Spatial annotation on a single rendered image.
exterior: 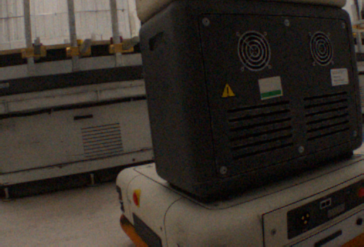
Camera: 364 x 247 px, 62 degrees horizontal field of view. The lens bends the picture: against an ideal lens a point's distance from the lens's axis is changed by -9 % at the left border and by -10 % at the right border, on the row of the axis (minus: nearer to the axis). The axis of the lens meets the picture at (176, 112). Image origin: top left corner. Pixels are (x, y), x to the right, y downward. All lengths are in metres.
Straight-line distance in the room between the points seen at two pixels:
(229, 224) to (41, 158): 1.65
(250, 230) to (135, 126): 1.67
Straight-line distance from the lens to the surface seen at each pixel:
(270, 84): 0.72
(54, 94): 1.88
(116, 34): 1.96
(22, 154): 2.13
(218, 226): 0.61
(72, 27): 1.93
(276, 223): 0.66
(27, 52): 1.88
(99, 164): 2.14
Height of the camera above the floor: 0.50
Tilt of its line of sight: 3 degrees down
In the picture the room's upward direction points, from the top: 7 degrees counter-clockwise
